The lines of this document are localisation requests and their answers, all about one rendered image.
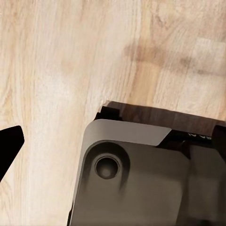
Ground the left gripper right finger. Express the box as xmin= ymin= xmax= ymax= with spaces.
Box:
xmin=211 ymin=125 xmax=226 ymax=163

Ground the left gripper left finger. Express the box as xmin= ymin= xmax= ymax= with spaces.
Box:
xmin=0 ymin=125 xmax=24 ymax=182

